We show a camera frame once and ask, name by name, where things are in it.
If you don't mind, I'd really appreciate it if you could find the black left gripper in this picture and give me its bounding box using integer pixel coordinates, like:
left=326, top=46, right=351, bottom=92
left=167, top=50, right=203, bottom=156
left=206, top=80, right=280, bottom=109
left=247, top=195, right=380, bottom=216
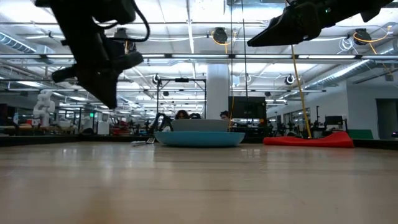
left=51, top=29, right=145, bottom=110

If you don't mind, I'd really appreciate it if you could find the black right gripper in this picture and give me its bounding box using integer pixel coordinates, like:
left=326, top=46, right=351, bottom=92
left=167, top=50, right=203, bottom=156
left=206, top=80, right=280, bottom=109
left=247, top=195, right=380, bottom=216
left=247, top=2, right=325, bottom=47

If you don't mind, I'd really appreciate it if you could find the fork with blue patterned handle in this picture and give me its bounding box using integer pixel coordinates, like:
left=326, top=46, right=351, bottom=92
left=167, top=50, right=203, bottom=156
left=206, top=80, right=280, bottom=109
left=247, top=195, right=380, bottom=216
left=130, top=138, right=156, bottom=147

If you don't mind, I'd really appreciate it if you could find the blue round plate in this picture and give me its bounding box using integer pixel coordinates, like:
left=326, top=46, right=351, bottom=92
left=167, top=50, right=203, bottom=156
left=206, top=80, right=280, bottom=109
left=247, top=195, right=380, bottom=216
left=154, top=131, right=246, bottom=148

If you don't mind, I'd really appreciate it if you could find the white robot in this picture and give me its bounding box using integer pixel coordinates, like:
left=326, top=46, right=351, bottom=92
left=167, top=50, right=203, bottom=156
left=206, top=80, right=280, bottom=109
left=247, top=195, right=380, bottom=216
left=32, top=89, right=56, bottom=127

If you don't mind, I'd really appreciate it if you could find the white column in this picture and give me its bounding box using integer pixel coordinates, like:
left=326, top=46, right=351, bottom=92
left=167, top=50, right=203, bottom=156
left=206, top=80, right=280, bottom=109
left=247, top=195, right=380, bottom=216
left=206, top=63, right=231, bottom=121

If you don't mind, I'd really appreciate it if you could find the small black monitor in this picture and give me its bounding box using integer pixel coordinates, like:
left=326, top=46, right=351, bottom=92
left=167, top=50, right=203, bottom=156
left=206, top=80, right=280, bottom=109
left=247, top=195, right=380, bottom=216
left=325, top=115, right=344, bottom=126

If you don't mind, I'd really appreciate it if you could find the red cloth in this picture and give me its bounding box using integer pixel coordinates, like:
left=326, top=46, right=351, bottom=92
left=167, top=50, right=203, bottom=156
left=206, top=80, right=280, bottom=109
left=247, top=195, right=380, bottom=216
left=262, top=131, right=355, bottom=149

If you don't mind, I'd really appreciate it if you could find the green panel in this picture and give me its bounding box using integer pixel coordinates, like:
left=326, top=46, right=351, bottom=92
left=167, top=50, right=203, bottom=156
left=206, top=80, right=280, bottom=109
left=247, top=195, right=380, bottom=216
left=347, top=129, right=374, bottom=140

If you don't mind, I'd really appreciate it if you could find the thin black hanging cable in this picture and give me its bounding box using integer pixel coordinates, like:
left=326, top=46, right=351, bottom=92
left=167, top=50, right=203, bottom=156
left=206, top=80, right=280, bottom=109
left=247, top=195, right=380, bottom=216
left=229, top=0, right=235, bottom=131

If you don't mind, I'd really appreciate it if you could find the yellow hanging cable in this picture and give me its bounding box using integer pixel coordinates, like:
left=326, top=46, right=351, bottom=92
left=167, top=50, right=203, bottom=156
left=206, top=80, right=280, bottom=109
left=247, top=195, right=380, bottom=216
left=290, top=44, right=313, bottom=139

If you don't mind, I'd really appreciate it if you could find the silver ventilation duct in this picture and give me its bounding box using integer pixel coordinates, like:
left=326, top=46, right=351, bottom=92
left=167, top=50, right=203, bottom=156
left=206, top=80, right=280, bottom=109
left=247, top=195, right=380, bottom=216
left=0, top=30, right=39, bottom=54
left=306, top=58, right=376, bottom=90

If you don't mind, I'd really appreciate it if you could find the black rig frame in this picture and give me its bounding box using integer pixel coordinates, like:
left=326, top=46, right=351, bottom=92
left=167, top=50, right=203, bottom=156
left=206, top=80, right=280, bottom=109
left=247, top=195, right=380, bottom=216
left=156, top=77, right=208, bottom=121

